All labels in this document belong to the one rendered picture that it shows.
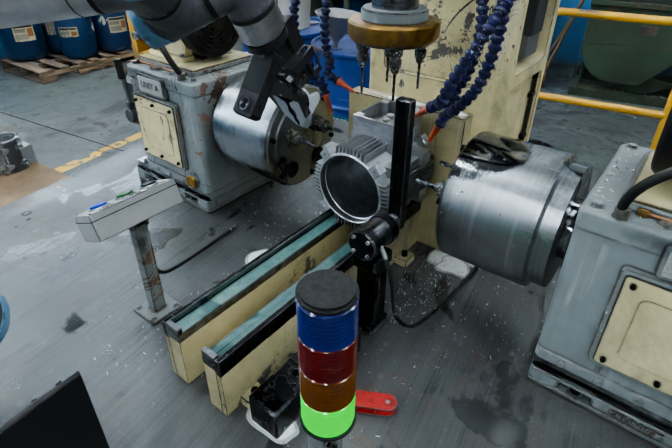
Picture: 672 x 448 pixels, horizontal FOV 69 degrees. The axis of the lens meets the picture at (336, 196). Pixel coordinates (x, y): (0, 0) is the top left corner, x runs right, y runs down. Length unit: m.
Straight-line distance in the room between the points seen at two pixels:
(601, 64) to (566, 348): 4.29
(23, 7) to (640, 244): 0.82
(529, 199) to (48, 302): 0.97
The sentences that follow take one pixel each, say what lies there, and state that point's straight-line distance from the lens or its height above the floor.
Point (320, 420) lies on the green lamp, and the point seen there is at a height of 1.06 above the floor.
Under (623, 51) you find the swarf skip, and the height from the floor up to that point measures 0.45.
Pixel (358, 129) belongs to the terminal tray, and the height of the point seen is 1.11.
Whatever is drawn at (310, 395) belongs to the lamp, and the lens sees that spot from 0.53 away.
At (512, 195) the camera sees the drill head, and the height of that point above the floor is 1.12.
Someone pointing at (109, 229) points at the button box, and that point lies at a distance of 0.92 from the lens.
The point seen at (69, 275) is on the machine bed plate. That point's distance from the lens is 1.27.
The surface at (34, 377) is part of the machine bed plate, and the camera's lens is 1.07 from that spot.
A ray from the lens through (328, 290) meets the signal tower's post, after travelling 0.46.
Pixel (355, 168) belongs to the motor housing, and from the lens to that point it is 1.15.
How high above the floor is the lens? 1.52
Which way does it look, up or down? 31 degrees down
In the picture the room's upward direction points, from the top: straight up
